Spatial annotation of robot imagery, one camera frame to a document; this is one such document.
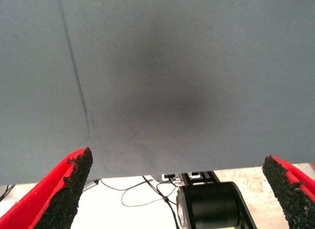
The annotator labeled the dark grey table cloth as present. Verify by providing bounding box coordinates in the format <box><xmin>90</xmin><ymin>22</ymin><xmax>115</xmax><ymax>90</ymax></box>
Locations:
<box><xmin>0</xmin><ymin>0</ymin><xmax>315</xmax><ymax>185</ymax></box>

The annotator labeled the black floor cable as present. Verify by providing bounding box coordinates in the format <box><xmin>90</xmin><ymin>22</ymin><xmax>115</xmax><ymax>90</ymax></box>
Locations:
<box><xmin>100</xmin><ymin>176</ymin><xmax>179</xmax><ymax>207</ymax></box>
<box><xmin>142</xmin><ymin>175</ymin><xmax>180</xmax><ymax>229</ymax></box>

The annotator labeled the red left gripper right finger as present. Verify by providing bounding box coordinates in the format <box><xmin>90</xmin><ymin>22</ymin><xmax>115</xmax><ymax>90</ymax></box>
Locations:
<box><xmin>262</xmin><ymin>155</ymin><xmax>315</xmax><ymax>229</ymax></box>

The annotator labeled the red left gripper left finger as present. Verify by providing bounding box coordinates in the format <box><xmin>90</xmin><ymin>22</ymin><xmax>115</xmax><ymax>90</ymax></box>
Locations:
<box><xmin>0</xmin><ymin>147</ymin><xmax>94</xmax><ymax>229</ymax></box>

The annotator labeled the black frame with cylinder joint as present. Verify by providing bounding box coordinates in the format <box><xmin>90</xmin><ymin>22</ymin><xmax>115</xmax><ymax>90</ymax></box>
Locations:
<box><xmin>177</xmin><ymin>171</ymin><xmax>258</xmax><ymax>229</ymax></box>

